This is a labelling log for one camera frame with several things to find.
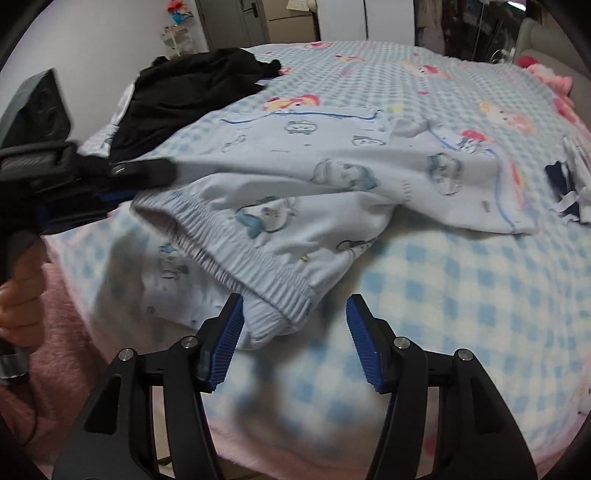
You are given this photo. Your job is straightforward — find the pink fuzzy bed sheet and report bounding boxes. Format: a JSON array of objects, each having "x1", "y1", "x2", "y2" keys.
[{"x1": 0, "y1": 240, "x2": 259, "y2": 476}]

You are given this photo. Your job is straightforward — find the grey door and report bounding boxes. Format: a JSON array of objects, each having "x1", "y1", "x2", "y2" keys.
[{"x1": 195, "y1": 0, "x2": 269, "y2": 51}]

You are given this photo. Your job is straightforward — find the white rack with toys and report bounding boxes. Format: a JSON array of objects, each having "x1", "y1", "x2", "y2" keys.
[{"x1": 161, "y1": 0, "x2": 197, "y2": 58}]

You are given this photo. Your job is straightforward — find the beige cardboard box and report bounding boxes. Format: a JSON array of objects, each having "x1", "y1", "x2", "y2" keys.
[{"x1": 267, "y1": 0, "x2": 320, "y2": 43}]

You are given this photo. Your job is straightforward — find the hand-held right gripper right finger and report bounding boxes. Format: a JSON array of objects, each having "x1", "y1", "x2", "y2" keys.
[{"x1": 345, "y1": 293, "x2": 539, "y2": 480}]

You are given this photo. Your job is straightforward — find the light blue printed pajama pants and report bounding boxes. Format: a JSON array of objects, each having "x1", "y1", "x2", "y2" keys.
[{"x1": 131, "y1": 106, "x2": 539, "y2": 352}]

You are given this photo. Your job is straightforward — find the pink plush toy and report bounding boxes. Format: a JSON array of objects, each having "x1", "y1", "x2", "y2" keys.
[{"x1": 516, "y1": 54, "x2": 574, "y2": 95}]

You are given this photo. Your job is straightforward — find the white wardrobe door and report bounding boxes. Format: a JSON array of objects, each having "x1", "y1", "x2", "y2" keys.
[{"x1": 318, "y1": 0, "x2": 415, "y2": 45}]

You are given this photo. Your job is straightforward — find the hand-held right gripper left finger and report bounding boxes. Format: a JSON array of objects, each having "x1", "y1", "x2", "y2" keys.
[{"x1": 53, "y1": 293, "x2": 245, "y2": 480}]

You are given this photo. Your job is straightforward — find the person's left hand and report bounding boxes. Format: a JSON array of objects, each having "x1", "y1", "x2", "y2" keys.
[{"x1": 0, "y1": 247, "x2": 47, "y2": 354}]

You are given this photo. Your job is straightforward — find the navy white small garment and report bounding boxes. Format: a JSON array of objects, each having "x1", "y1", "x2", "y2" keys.
[{"x1": 544, "y1": 161, "x2": 583, "y2": 227}]

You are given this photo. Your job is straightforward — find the black garment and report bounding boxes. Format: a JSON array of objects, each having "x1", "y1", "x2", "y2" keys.
[{"x1": 108, "y1": 47, "x2": 283, "y2": 163}]

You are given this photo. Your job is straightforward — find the blue checked cartoon blanket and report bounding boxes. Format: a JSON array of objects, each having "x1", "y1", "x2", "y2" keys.
[{"x1": 46, "y1": 41, "x2": 591, "y2": 467}]

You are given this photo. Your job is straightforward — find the dark glass cabinet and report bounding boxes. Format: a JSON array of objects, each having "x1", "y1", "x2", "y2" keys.
[{"x1": 414, "y1": 0, "x2": 525, "y2": 62}]

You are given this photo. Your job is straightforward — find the grey padded headboard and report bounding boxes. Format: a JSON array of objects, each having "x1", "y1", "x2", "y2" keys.
[{"x1": 515, "y1": 17, "x2": 591, "y2": 95}]

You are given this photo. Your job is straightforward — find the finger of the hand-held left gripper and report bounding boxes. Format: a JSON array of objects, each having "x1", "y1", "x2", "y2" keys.
[
  {"x1": 38, "y1": 190, "x2": 136, "y2": 236},
  {"x1": 108, "y1": 157, "x2": 177, "y2": 191}
]

